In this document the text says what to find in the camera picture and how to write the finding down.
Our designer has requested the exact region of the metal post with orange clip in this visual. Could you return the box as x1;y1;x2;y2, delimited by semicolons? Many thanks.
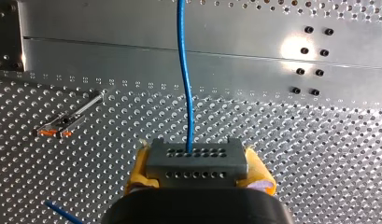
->
32;88;108;140

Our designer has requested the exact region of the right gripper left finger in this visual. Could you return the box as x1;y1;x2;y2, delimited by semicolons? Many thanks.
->
123;138;161;196

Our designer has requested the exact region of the blue cable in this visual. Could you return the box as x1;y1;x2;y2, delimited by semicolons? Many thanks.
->
44;0;249;224

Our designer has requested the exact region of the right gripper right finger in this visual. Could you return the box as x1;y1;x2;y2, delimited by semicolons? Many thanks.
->
235;144;277;197

